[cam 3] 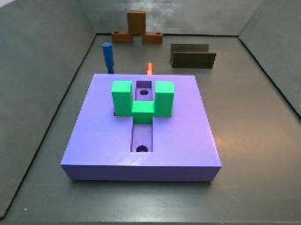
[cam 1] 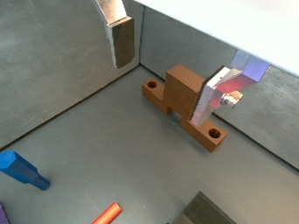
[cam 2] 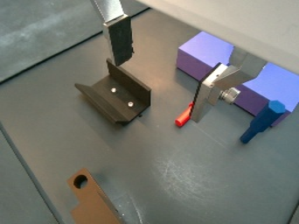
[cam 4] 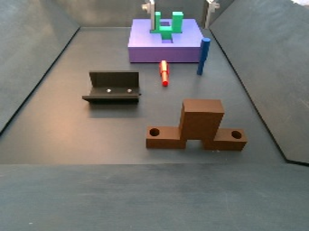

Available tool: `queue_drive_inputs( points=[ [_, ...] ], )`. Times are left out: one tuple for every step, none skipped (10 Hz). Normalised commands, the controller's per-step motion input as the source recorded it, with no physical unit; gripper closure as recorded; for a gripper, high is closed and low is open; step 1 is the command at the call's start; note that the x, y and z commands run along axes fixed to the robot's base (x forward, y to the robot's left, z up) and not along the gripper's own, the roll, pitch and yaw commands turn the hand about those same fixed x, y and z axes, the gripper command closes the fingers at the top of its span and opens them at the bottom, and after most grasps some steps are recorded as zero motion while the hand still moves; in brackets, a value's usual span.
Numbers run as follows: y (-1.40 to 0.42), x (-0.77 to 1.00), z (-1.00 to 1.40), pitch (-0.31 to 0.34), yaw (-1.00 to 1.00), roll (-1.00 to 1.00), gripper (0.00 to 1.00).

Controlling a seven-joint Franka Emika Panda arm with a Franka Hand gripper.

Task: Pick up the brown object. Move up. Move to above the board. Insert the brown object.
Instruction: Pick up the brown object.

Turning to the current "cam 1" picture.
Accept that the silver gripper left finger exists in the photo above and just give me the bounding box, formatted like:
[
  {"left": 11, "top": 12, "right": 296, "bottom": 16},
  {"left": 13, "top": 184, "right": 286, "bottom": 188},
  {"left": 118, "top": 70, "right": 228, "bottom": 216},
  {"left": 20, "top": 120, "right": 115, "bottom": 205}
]
[{"left": 92, "top": 0, "right": 136, "bottom": 68}]

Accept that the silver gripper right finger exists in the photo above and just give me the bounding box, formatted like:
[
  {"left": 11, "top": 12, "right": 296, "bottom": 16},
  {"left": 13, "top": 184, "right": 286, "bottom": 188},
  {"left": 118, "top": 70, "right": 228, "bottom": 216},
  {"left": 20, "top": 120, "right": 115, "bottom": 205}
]
[{"left": 191, "top": 50, "right": 270, "bottom": 126}]

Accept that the brown T-shaped block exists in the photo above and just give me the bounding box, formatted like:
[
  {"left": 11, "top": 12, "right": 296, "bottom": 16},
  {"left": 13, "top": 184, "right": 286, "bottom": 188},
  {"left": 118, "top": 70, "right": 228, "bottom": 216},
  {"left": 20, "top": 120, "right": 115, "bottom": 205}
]
[{"left": 142, "top": 65, "right": 227, "bottom": 152}]

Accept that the purple board base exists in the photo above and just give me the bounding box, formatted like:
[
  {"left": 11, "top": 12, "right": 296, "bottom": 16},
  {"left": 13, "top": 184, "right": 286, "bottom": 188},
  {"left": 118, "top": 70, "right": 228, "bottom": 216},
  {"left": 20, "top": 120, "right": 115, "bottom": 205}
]
[{"left": 0, "top": 204, "right": 11, "bottom": 224}]

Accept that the red cylindrical peg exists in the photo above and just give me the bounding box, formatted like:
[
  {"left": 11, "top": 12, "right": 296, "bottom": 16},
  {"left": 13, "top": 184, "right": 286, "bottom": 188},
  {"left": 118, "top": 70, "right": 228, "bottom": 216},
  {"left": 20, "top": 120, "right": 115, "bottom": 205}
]
[{"left": 91, "top": 202, "right": 123, "bottom": 224}]

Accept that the blue peg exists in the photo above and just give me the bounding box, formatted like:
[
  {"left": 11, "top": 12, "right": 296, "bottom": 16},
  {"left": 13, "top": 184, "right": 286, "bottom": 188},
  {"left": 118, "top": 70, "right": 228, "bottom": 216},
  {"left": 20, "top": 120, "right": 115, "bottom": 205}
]
[{"left": 0, "top": 150, "right": 51, "bottom": 191}]

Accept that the black angle bracket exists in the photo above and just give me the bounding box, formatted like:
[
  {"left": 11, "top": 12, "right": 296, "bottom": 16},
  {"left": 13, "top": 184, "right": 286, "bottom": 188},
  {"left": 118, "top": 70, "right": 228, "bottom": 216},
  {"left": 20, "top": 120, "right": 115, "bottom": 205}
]
[{"left": 167, "top": 192, "right": 238, "bottom": 224}]

